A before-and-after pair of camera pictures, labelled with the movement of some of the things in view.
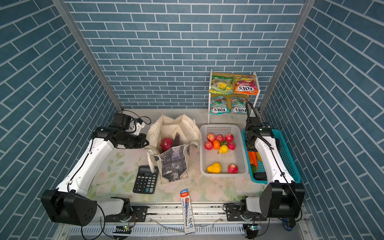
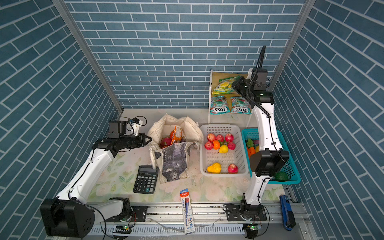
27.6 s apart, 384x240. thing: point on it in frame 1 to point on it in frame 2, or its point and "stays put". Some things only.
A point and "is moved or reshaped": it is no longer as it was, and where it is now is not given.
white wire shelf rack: (210, 94) stays put
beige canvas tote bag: (170, 139) stays put
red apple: (211, 137) stays put
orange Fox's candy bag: (245, 84) is moved or reshaped
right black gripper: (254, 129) to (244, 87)
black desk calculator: (145, 180) stays put
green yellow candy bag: (222, 85) is moved or reshaped
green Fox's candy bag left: (218, 105) stays put
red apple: (232, 168) stays put
